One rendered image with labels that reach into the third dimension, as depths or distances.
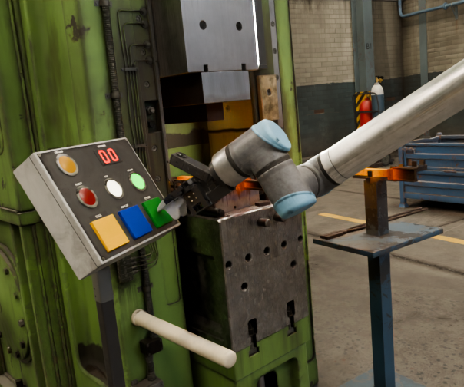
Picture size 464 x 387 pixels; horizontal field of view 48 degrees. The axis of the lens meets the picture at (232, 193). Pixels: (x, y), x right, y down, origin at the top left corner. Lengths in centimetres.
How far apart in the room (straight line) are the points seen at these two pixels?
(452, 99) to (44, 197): 86
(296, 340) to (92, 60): 118
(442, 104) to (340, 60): 897
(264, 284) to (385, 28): 949
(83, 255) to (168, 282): 67
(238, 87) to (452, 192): 402
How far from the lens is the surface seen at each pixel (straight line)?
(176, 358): 186
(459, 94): 113
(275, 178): 112
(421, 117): 114
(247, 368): 181
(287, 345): 193
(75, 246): 115
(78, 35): 160
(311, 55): 964
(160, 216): 132
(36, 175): 117
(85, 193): 119
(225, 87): 168
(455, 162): 544
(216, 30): 169
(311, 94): 957
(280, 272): 182
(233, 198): 170
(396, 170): 180
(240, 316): 172
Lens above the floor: 126
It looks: 10 degrees down
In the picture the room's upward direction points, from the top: 5 degrees counter-clockwise
